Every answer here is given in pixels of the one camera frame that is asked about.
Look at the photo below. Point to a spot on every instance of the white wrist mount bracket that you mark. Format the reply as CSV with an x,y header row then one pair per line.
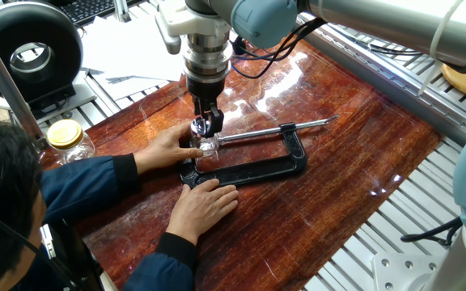
x,y
192,22

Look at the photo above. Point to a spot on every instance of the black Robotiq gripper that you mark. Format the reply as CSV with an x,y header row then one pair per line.
x,y
205,91

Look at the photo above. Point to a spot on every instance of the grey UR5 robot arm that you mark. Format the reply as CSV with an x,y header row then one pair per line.
x,y
378,24

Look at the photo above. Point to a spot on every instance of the white printed paper sheets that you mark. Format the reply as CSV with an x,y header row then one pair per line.
x,y
136,44

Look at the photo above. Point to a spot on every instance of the person's right hand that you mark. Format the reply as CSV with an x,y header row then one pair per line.
x,y
200,208

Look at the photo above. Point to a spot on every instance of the glass jar with yellow lid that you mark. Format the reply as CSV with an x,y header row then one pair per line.
x,y
71,145

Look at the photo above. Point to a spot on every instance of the right forearm in blue sleeve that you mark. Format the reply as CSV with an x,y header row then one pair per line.
x,y
162,266

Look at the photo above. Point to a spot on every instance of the black C-clamp with steel screw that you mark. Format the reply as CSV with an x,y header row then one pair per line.
x,y
257,171

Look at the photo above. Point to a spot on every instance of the paper sheet with drawing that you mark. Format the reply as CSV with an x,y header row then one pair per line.
x,y
128,87

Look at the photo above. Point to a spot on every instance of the aluminium frame post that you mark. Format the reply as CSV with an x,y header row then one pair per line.
x,y
2,77

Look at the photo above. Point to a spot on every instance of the grey aluminium rail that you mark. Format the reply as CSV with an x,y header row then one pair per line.
x,y
358,68

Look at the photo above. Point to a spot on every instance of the black computer keyboard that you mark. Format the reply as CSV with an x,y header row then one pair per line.
x,y
87,10

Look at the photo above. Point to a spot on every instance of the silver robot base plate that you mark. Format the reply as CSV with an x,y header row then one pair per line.
x,y
399,271

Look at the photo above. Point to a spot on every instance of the small clear glass jar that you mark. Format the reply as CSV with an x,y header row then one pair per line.
x,y
206,145

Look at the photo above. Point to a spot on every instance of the short metal post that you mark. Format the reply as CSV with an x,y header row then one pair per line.
x,y
121,10

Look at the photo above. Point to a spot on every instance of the person's left hand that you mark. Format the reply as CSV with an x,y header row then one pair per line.
x,y
162,151

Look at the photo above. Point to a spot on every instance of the black flat panel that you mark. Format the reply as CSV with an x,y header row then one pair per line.
x,y
71,258

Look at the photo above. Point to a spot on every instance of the left forearm in blue sleeve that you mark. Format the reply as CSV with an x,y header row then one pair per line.
x,y
83,186

